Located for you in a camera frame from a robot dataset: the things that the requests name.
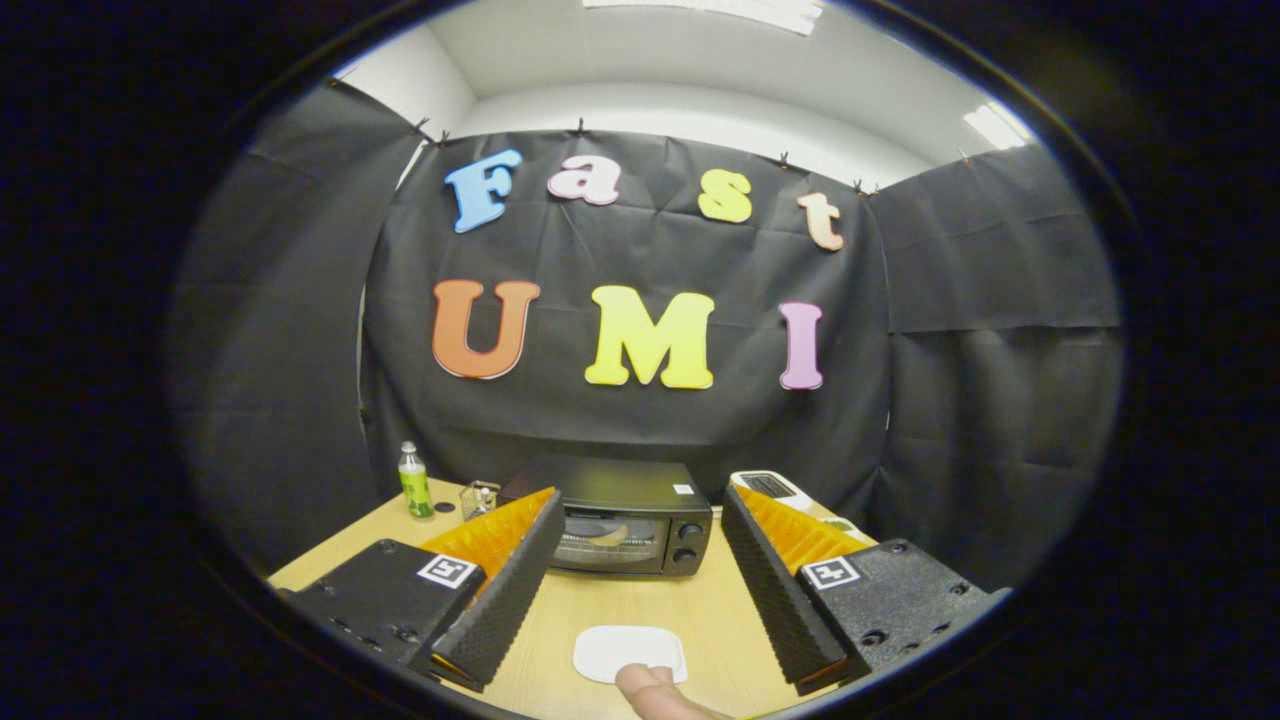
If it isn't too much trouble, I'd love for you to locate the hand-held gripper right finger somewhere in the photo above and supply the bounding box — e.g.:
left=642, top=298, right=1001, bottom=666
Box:
left=720, top=484, right=1011, bottom=697

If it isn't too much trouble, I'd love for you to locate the long ceiling light panel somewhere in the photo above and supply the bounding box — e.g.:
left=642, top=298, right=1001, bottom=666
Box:
left=583, top=0, right=826, bottom=36

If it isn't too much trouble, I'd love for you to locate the black toaster oven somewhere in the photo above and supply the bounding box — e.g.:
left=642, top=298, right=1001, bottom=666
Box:
left=500, top=458, right=715, bottom=578

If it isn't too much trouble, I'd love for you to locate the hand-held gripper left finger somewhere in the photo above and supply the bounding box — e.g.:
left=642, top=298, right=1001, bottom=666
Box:
left=275, top=487, right=567, bottom=693

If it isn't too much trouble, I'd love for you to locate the white slot toaster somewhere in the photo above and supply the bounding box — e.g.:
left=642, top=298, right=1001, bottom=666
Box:
left=730, top=470, right=816, bottom=513

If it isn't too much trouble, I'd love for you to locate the white square plate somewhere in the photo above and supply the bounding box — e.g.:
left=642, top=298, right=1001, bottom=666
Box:
left=573, top=625, right=689, bottom=686

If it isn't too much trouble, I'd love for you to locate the black backdrop cloth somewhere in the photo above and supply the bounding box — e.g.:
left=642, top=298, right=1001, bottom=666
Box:
left=170, top=80, right=1126, bottom=591

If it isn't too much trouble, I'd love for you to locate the green label drink bottle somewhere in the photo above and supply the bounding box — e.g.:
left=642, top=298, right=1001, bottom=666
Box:
left=398, top=441, right=437, bottom=520

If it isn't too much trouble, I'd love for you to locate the small ceiling light panel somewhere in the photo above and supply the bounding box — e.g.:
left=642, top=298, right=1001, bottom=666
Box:
left=962, top=102, right=1031, bottom=151

